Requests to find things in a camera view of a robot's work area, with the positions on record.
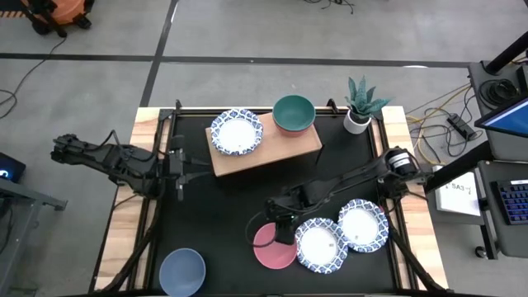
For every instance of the salmon plastic bowl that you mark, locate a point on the salmon plastic bowl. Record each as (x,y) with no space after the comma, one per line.
(293,133)

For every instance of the computer monitor with blue screen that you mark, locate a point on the computer monitor with blue screen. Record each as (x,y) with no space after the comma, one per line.
(507,119)

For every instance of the white labelled paper sheet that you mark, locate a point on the white labelled paper sheet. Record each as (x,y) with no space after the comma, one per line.
(458,200)

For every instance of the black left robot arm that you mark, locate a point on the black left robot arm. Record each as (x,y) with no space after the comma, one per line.
(107,158)

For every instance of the pink ribbed plastic bowl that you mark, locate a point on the pink ribbed plastic bowl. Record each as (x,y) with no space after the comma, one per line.
(270,251)

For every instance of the green plant in white pot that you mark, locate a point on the green plant in white pot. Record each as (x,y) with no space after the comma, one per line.
(358,121)

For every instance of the wooden board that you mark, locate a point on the wooden board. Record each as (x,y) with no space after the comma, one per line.
(272,152)

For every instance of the black backlit keyboard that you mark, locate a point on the black backlit keyboard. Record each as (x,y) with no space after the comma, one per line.
(513,202)

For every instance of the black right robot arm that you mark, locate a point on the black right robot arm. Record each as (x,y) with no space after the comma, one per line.
(350,175)

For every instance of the black aluminium table frame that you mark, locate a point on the black aluminium table frame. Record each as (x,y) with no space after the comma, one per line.
(168,114)

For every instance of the grey metal stand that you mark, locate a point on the grey metal stand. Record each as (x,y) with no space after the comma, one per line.
(37,197)

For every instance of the orange round shop vacuum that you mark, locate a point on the orange round shop vacuum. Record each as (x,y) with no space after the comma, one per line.
(62,10)

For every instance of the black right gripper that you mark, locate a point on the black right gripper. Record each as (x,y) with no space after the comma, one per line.
(286,206)

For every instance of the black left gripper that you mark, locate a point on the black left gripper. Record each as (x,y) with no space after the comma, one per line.
(180,165)

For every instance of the black diagonal pole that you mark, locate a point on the black diagonal pole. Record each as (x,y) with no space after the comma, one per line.
(505,53)
(458,167)

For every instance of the blue plastic bowl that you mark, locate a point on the blue plastic bowl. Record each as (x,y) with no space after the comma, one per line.
(182,272)

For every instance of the blue patterned paper plate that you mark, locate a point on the blue patterned paper plate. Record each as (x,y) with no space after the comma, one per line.
(236,133)
(363,224)
(319,246)

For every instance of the black box with blue light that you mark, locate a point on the black box with blue light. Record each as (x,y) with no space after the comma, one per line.
(12,167)

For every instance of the black table mat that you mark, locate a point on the black table mat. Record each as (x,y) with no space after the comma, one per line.
(222,222)

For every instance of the black power strip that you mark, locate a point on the black power strip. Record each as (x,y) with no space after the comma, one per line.
(461,125)

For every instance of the grey computer cart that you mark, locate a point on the grey computer cart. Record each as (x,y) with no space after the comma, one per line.
(515,243)

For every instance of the teal green plastic bowl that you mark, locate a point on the teal green plastic bowl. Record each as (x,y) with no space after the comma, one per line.
(293,112)

